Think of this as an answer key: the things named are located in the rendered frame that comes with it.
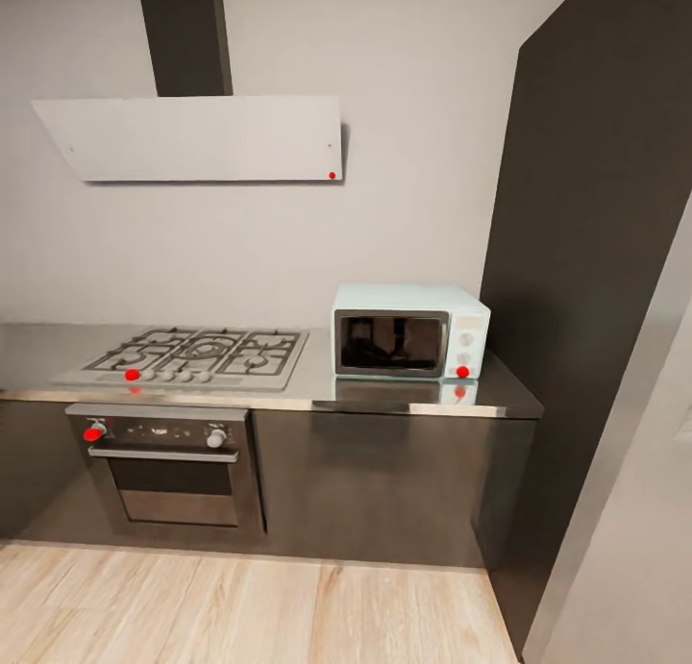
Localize microwave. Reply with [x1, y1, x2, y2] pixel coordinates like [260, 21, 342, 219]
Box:
[331, 283, 490, 380]

